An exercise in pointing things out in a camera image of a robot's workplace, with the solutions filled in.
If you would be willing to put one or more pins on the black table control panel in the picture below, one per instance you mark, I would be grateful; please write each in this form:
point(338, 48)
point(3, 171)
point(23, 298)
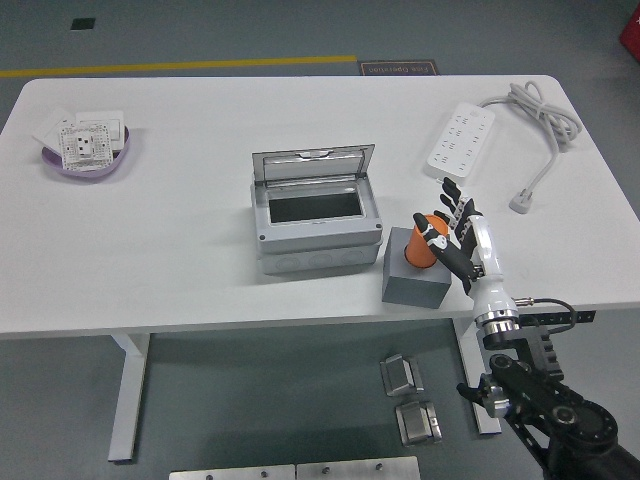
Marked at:
point(582, 316)

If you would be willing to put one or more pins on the orange cylinder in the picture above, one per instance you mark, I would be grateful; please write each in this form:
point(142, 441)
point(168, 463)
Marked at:
point(417, 250)

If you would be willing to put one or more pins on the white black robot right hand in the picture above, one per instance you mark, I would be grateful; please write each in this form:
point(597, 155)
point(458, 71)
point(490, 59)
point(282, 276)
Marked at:
point(487, 270)

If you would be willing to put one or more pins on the white blank plate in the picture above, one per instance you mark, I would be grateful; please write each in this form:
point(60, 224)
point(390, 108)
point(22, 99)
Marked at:
point(50, 130)

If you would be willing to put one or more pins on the white socket panel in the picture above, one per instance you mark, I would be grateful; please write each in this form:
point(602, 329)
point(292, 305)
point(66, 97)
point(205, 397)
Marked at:
point(85, 145)

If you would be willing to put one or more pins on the long metal plate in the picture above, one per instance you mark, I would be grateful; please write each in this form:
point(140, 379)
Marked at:
point(230, 473)

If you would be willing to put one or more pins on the small metal block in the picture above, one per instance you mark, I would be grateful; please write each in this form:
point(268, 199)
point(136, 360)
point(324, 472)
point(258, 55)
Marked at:
point(400, 375)

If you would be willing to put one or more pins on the metal plate with screws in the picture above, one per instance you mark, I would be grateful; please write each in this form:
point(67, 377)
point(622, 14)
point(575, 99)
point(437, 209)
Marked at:
point(355, 470)

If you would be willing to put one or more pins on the large metal block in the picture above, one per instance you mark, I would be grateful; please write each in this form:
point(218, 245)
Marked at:
point(417, 424)

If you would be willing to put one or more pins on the white switch plate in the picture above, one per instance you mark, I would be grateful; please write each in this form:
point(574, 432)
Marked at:
point(107, 117)

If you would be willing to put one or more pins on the white power strip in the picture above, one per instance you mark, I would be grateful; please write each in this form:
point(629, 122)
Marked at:
point(460, 145)

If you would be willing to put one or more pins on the purple bowl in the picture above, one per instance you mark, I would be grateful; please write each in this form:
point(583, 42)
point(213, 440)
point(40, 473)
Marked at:
point(90, 172)

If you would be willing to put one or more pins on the grey cube with round hole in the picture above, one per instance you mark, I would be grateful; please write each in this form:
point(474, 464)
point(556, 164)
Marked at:
point(405, 292)

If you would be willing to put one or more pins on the white table leg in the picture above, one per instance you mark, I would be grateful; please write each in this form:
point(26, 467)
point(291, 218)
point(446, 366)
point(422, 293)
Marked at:
point(127, 400)
point(465, 350)

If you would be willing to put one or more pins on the red object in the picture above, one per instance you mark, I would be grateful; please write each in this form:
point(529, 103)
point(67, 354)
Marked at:
point(631, 35)

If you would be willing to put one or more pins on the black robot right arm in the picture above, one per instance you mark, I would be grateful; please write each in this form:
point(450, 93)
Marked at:
point(540, 400)

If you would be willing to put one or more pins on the grey enclosure box with flap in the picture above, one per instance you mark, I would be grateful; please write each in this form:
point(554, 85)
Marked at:
point(320, 235)

